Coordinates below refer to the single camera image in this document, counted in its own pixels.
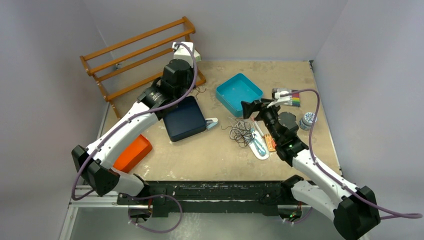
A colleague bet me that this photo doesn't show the cable bundle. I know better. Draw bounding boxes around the cable bundle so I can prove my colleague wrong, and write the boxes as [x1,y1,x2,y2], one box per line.
[221,117,258,149]

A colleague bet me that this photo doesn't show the teal square tray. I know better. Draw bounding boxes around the teal square tray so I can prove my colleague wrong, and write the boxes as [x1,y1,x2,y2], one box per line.
[215,73,263,118]

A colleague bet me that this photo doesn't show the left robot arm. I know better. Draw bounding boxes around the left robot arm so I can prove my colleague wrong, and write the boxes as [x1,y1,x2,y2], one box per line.
[71,59,198,205]

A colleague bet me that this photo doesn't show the marker pen set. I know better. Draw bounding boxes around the marker pen set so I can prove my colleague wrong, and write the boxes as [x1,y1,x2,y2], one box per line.
[271,88,301,107]

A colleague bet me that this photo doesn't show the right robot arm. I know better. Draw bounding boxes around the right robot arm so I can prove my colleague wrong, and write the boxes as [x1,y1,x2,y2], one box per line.
[241,98,381,240]

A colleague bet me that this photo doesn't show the dark blue square tray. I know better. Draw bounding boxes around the dark blue square tray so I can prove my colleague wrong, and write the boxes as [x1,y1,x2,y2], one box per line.
[163,96,207,142]

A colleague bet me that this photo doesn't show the black cable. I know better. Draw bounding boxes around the black cable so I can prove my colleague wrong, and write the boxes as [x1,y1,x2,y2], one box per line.
[191,85,207,101]

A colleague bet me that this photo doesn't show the wooden shelf rack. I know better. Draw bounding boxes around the wooden shelf rack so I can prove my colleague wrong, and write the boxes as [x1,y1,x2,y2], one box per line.
[79,16,196,120]

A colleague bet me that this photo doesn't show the orange white pen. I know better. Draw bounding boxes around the orange white pen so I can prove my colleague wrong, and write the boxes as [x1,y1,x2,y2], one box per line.
[250,117,264,138]

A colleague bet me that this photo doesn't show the aluminium frame rails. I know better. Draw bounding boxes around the aluminium frame rails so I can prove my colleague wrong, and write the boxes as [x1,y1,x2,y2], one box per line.
[59,102,150,240]

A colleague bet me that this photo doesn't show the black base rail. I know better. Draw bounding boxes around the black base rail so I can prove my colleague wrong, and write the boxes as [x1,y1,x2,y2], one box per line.
[117,175,309,220]

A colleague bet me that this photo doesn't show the orange square tray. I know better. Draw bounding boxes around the orange square tray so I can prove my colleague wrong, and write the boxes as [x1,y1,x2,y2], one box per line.
[113,135,153,173]

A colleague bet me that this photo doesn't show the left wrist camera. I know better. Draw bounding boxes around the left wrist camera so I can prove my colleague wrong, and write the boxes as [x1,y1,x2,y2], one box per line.
[171,41,194,68]

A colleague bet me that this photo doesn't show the blue white tape roll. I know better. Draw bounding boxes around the blue white tape roll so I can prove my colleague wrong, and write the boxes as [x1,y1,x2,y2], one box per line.
[298,112,318,131]

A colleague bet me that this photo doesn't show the toothbrush blister pack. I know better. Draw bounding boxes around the toothbrush blister pack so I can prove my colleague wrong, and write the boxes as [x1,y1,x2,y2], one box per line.
[248,129,270,161]

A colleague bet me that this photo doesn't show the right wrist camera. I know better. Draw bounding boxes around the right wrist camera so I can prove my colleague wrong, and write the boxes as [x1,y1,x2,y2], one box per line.
[266,91,293,108]

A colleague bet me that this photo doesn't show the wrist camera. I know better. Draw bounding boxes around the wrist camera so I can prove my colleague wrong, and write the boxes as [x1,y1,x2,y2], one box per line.
[266,91,293,108]
[171,41,194,68]

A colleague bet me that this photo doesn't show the white blue small device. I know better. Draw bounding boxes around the white blue small device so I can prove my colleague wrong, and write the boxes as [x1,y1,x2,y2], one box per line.
[205,117,219,130]

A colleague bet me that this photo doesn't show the white cardboard box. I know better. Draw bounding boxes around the white cardboard box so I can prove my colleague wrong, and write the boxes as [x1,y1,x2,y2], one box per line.
[194,50,202,62]

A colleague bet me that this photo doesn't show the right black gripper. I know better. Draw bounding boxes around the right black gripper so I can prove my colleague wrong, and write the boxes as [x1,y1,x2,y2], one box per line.
[241,98,283,143]

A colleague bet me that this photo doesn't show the orange small notebook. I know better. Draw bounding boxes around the orange small notebook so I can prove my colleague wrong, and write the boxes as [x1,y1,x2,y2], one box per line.
[263,133,276,152]

